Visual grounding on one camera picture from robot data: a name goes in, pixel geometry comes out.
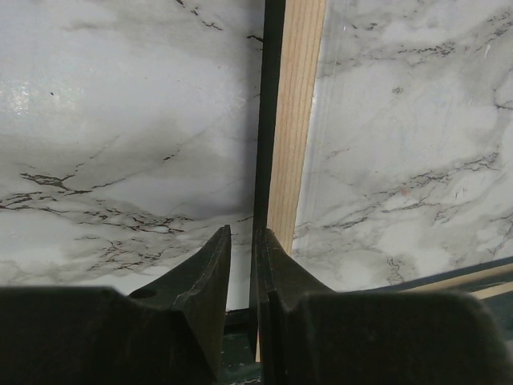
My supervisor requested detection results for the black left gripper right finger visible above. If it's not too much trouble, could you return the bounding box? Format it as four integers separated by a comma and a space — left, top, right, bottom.
254, 229, 512, 384

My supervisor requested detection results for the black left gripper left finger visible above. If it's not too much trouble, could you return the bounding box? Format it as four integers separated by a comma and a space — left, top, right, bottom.
1, 226, 231, 384

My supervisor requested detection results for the rectangular picture frame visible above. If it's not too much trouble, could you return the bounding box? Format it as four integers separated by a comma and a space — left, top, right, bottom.
248, 0, 513, 364

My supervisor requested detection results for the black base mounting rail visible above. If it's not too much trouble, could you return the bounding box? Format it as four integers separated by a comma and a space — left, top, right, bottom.
217, 309, 262, 385

